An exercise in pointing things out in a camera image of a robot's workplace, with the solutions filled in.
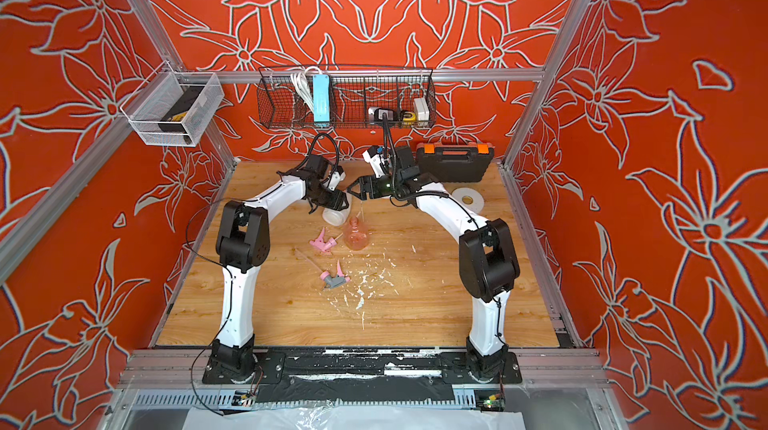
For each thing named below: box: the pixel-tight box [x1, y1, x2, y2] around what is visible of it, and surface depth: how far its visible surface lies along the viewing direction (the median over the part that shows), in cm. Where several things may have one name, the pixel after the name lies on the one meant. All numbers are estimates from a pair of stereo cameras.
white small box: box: [414, 97, 430, 127], surface depth 94 cm
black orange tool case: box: [416, 142, 495, 183], surface depth 100 cm
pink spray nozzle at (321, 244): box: [310, 227, 344, 252], surface depth 97 cm
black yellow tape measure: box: [400, 110, 416, 122], surface depth 97 cm
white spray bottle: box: [322, 198, 352, 226], surface depth 100 cm
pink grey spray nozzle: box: [320, 260, 351, 289], surface depth 89 cm
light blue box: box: [313, 74, 330, 127], surface depth 92 cm
